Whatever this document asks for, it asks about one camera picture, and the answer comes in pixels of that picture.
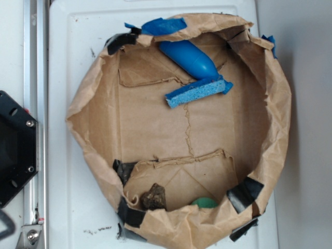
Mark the blue sponge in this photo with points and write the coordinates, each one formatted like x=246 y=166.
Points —
x=198 y=90

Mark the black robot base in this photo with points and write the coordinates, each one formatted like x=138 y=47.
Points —
x=18 y=148

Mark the brown paper bag bin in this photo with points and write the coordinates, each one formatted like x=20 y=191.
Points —
x=131 y=138

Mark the blue plastic bowling pin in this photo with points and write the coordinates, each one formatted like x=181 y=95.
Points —
x=190 y=58

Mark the brown rock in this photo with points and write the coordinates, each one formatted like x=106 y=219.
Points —
x=154 y=198

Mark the green ball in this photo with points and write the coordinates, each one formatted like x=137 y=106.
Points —
x=205 y=203

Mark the black tape top left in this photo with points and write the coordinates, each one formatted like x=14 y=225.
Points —
x=117 y=41

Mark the black tape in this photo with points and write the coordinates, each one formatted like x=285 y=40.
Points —
x=117 y=41
x=130 y=216
x=244 y=194

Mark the black tape bottom left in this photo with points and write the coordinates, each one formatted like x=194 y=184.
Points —
x=130 y=216

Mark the blue tape piece top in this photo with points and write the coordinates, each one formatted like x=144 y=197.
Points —
x=160 y=26

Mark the blue tape piece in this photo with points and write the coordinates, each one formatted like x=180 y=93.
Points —
x=160 y=26
x=271 y=39

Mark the black tape bottom right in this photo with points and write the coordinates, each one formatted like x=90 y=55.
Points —
x=244 y=194

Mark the white plastic tray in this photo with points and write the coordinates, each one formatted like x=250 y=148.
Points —
x=79 y=216

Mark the blue tape piece right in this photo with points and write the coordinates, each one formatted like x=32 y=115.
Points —
x=271 y=39

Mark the aluminium rail frame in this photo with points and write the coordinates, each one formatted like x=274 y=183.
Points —
x=34 y=232

